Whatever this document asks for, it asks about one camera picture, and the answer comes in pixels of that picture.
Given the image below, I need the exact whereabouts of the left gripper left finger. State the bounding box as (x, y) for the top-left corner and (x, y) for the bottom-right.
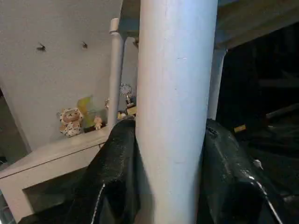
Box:
(67, 119), (141, 224)

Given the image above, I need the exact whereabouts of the small pale doll figurine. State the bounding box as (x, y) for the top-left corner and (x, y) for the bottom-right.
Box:
(93, 116), (103, 131)

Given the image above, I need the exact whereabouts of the spotted plush bear toy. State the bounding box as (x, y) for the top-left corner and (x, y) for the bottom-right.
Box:
(56, 106), (85, 138)

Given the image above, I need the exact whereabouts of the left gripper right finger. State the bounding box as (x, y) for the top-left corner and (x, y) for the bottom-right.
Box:
(198, 118), (284, 224)

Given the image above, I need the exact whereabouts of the green yellow plastic ornament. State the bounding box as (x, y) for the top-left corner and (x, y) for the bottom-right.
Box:
(77, 94), (107, 133)

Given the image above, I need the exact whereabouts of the gold trophy round top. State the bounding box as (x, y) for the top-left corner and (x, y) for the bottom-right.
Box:
(120, 82), (138, 115)

